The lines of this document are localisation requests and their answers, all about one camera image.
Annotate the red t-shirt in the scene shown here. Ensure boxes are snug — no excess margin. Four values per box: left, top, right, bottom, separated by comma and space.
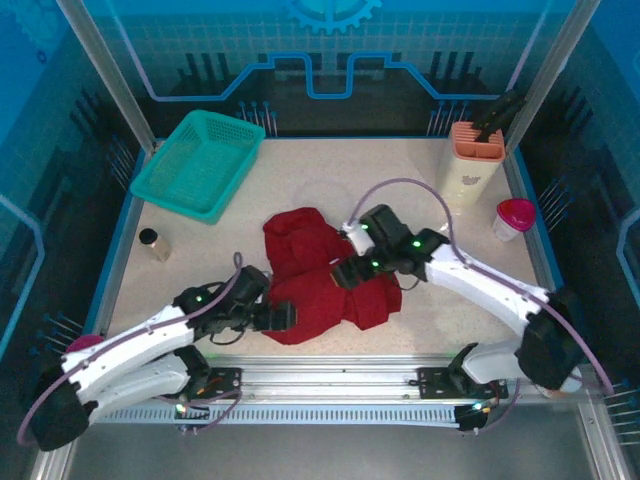
262, 205, 404, 347

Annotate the cream knife block orange top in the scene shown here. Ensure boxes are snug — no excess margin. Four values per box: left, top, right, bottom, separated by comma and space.
438, 121, 507, 205

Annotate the small jar black lid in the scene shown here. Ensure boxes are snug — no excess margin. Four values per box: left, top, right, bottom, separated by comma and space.
138, 227, 173, 263

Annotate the small black controller board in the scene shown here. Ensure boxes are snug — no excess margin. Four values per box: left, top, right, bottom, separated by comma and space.
172, 399, 211, 435
457, 402, 496, 435

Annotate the clear cup pink lid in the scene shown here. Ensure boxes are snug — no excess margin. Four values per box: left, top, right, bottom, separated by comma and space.
492, 197, 537, 243

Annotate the teal plastic basket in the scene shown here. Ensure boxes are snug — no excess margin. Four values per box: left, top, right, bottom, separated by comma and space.
129, 109, 266, 226

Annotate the magenta foam cup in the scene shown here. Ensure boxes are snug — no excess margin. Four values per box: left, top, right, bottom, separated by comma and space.
66, 333, 106, 354

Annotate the aluminium mounting rail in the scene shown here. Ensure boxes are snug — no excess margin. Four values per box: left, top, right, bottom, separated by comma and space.
104, 353, 551, 401

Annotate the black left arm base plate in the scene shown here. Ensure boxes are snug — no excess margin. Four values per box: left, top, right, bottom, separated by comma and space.
202, 367, 244, 401

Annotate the white slotted cable duct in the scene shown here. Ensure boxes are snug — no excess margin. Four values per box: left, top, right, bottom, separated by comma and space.
94, 403, 461, 427

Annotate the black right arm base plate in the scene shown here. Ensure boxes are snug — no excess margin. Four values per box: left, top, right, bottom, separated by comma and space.
417, 367, 509, 401

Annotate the black knife handle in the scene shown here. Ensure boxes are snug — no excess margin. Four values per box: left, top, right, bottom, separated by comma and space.
473, 91, 526, 144

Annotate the aluminium frame post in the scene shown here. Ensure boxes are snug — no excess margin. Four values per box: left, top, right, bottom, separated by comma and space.
53, 0, 166, 154
502, 0, 604, 151

